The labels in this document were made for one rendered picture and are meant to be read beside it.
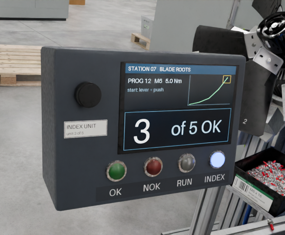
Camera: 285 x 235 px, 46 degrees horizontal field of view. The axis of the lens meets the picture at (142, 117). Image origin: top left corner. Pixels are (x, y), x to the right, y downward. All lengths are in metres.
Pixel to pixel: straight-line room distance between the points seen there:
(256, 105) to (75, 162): 0.80
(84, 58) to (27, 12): 6.27
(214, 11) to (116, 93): 3.27
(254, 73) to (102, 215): 1.24
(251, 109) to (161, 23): 3.15
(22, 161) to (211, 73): 2.06
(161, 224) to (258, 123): 1.10
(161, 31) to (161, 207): 2.52
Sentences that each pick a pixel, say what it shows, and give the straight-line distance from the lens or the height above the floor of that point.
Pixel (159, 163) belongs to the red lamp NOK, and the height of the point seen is 1.12.
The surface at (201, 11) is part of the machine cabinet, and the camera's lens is 3.74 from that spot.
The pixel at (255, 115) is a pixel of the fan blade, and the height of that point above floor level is 0.97.
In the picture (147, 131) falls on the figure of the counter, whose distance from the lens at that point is 0.41.
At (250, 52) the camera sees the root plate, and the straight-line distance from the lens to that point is 1.28.
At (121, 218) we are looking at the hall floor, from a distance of 2.00.
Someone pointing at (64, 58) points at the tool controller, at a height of 1.24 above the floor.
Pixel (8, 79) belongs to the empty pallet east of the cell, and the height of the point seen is 0.08.
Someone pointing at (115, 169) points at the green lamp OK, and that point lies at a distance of 0.41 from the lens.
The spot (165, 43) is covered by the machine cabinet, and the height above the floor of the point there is 0.48.
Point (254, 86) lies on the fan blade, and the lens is 1.13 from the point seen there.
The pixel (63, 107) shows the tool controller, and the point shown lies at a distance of 0.38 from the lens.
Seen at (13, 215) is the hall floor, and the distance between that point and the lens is 2.02.
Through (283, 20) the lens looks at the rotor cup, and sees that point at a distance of 1.19.
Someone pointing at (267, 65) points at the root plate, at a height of 1.10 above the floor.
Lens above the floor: 1.35
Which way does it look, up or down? 25 degrees down
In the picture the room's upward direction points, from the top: 10 degrees clockwise
